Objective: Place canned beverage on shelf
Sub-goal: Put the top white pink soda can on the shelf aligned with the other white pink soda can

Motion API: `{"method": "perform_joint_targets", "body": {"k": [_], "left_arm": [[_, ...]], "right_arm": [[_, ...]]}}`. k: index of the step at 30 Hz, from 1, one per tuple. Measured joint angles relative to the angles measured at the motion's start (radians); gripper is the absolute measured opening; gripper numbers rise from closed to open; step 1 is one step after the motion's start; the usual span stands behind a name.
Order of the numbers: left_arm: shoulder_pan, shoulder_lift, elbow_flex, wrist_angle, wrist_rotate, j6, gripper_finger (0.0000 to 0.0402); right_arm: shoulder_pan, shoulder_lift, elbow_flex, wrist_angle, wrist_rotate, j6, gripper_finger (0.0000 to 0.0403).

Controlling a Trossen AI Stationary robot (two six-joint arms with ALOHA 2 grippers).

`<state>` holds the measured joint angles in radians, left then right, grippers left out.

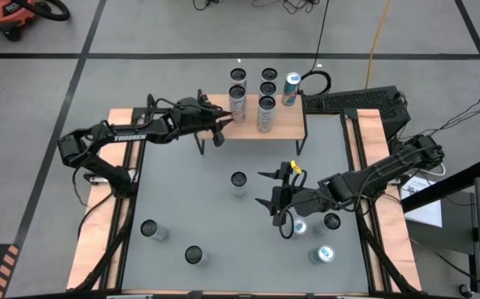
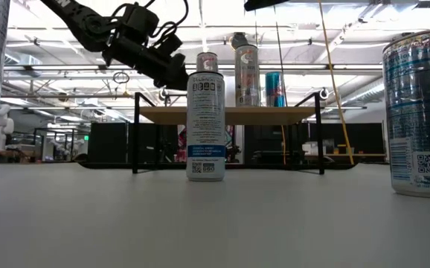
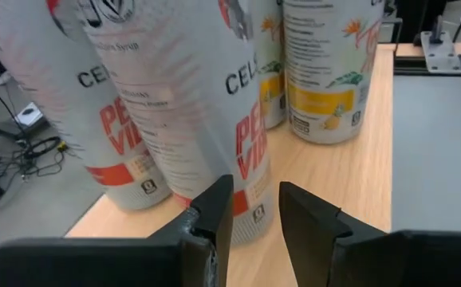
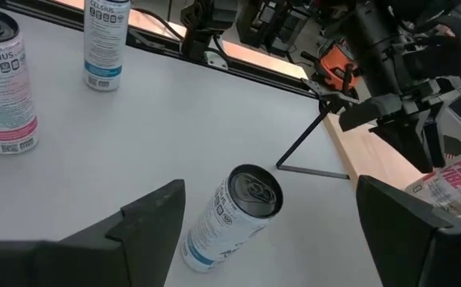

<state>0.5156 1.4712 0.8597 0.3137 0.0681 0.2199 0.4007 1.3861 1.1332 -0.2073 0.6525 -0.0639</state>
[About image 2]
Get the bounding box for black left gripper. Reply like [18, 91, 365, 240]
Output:
[102, 33, 189, 91]

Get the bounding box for Celsius can orange print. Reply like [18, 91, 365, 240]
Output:
[234, 43, 261, 108]

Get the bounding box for blue silver Red Bull can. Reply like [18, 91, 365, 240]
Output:
[381, 29, 430, 200]
[265, 71, 286, 108]

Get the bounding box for wooden shelf black legs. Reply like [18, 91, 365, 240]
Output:
[132, 92, 326, 176]

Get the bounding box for Celsius can blue label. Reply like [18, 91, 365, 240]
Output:
[185, 71, 226, 182]

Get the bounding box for white robot figure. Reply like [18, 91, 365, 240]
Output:
[0, 103, 15, 152]

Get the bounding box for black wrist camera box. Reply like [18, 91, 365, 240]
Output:
[121, 2, 161, 37]

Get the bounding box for black partition wall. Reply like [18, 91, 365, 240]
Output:
[244, 122, 385, 165]
[88, 121, 186, 165]

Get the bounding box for yellow extension cable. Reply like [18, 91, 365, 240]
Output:
[280, 0, 356, 166]

